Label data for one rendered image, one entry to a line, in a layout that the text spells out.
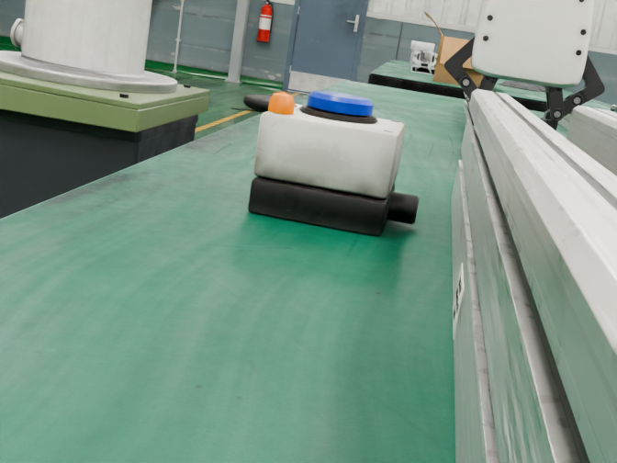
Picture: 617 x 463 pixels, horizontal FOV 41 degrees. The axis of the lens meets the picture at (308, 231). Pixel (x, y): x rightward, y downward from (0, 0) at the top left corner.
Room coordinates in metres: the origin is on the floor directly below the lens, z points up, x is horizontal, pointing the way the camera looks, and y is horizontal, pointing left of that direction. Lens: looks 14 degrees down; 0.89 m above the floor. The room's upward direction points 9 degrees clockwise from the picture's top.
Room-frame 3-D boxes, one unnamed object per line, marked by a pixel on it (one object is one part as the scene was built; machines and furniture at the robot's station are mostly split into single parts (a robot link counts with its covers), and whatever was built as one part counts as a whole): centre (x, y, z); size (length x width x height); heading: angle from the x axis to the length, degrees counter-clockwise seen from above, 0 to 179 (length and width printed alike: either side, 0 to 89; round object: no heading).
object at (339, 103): (0.50, -0.01, 0.84); 0.04 x 0.04 x 0.02
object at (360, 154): (0.50, -0.02, 0.81); 0.10 x 0.08 x 0.06; 83
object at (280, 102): (0.48, 0.03, 0.85); 0.02 x 0.02 x 0.01
